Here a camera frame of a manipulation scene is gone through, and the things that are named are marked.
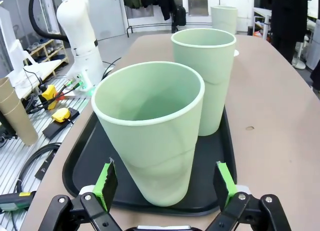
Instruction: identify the black plastic tray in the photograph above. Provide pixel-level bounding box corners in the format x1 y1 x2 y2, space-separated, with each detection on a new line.
61 104 238 215

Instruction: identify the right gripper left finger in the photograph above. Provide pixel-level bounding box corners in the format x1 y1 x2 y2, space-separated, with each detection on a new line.
40 158 121 231

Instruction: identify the white fan stand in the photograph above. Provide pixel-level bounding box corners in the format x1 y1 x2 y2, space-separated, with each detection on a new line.
291 40 308 70

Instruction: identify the yellow push button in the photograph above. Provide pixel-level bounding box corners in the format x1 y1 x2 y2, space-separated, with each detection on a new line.
50 107 72 123

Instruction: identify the person in black coat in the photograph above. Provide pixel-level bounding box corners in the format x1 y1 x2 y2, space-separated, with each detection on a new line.
264 0 312 65

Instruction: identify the black backpack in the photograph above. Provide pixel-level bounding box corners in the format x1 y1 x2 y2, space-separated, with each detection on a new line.
171 4 187 34

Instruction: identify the black clothes rack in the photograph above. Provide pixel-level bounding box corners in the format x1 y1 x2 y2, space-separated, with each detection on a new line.
125 13 213 39

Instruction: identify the pale green plastic cup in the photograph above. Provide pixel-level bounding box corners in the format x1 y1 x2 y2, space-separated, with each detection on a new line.
170 28 237 137
210 5 239 36
90 61 206 208

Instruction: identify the white office desk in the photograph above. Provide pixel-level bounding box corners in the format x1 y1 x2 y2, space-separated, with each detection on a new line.
251 6 274 41

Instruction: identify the black left arm hose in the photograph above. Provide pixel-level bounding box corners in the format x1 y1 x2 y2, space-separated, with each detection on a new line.
28 0 69 43

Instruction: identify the white frame stand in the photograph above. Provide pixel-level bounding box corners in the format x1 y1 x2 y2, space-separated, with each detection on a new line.
0 0 35 92

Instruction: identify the black cable bundle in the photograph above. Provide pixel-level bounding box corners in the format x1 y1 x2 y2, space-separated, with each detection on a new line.
15 142 63 193

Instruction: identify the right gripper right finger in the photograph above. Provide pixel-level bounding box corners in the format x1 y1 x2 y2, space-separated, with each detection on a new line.
206 161 293 231

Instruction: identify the grey metal wall panel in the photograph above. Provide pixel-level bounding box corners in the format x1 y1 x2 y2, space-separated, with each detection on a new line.
187 0 209 17

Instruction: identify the wooden shoe rack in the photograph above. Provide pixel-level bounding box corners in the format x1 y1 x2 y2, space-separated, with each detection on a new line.
23 38 70 78

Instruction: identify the black flat plate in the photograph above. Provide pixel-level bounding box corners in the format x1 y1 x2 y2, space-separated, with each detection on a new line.
41 107 81 140

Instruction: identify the brown cardboard tube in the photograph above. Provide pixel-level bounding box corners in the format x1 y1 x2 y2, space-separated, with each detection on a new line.
0 76 39 146

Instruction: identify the aluminium slotted base plate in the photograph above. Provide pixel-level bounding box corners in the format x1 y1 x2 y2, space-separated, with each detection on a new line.
0 74 94 231

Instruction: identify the yellow emergency stop box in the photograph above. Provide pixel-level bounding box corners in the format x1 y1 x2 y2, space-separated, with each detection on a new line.
40 84 60 111

